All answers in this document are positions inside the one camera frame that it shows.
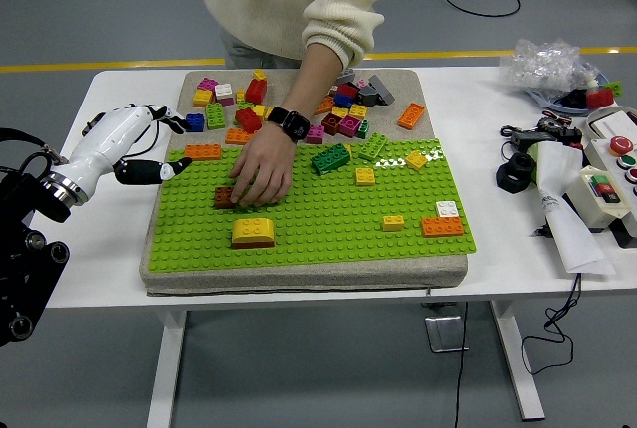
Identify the white switch box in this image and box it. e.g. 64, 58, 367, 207
565, 166, 632, 233

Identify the black plastic part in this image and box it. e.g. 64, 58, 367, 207
560, 89, 589, 109

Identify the dark grey long brick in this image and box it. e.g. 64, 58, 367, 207
367, 74, 396, 105

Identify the black plug cord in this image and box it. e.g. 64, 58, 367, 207
121, 116, 161, 156

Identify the black looped cable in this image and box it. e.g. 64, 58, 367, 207
521, 273, 583, 376

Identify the dark green 2x4 brick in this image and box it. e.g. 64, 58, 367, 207
311, 142, 351, 176

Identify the green sheet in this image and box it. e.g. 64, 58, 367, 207
526, 143, 542, 185

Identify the person's left hand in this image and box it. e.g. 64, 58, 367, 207
228, 121, 299, 209

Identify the black wrist watch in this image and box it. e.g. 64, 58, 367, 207
267, 106, 312, 143

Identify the dark red 2x2 brick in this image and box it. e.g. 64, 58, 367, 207
320, 112, 343, 137

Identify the black servo module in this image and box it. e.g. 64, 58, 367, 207
554, 124, 584, 151

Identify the grey control box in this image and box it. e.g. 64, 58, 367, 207
582, 134, 637, 250

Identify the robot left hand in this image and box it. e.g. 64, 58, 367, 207
62, 103, 194, 200

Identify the green baseplate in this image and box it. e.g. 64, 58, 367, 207
147, 137, 478, 274

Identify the blue basin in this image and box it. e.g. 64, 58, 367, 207
526, 72, 621, 113

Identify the large black nut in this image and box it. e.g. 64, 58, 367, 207
495, 152, 537, 194

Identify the yellow arched brick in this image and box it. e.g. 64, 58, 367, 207
231, 217, 276, 245

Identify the red emergency stop button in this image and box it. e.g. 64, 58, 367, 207
607, 135, 636, 157

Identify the black hanging cable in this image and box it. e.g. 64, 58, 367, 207
450, 301, 470, 428

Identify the white table leg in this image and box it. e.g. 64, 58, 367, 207
488, 300, 546, 422
146, 309, 188, 428

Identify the metal floor plate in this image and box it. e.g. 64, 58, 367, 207
424, 316, 470, 354

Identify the brown 2x2 brick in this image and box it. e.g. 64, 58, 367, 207
214, 186, 240, 210

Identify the white paper bag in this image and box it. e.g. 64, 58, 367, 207
534, 141, 617, 276

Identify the tall red brick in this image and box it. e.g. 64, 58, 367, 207
245, 78, 269, 106

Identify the clear bubble wrap bag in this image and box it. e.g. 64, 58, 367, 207
499, 38, 604, 101

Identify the black power adapter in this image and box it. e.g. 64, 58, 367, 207
510, 129, 557, 147

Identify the white flat box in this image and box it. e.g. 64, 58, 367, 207
585, 106, 637, 143

